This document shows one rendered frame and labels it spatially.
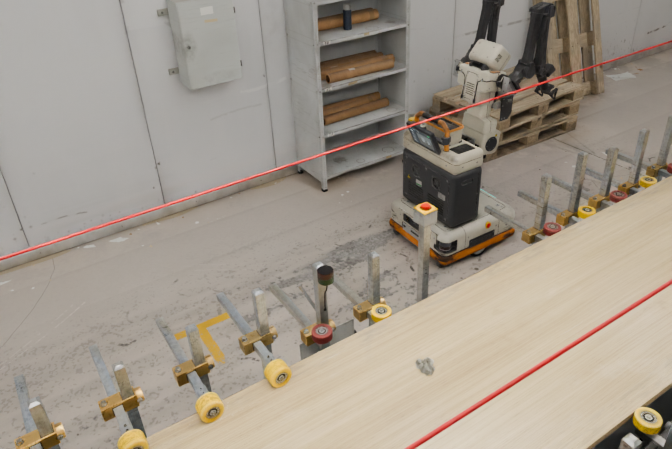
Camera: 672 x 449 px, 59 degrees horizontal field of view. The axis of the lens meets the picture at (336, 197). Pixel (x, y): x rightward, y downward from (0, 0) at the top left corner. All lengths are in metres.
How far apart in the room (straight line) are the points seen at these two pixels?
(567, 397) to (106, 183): 3.53
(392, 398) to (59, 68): 3.15
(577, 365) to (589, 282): 0.49
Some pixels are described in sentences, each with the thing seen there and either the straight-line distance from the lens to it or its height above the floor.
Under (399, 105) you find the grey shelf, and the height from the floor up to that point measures 0.52.
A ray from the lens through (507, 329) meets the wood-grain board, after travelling 2.37.
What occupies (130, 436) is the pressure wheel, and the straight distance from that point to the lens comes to 2.03.
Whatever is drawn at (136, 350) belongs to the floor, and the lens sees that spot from 3.77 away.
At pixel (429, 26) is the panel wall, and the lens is 5.73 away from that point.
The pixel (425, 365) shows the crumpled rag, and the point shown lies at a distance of 2.17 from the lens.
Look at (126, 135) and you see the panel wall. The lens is 4.59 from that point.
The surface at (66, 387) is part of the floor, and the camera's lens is 3.72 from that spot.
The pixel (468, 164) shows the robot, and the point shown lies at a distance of 3.80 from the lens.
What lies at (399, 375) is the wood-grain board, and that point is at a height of 0.90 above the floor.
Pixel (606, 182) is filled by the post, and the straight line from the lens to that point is 3.38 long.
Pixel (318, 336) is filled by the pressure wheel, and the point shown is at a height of 0.91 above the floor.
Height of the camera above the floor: 2.48
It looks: 30 degrees down
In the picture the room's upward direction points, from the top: 3 degrees counter-clockwise
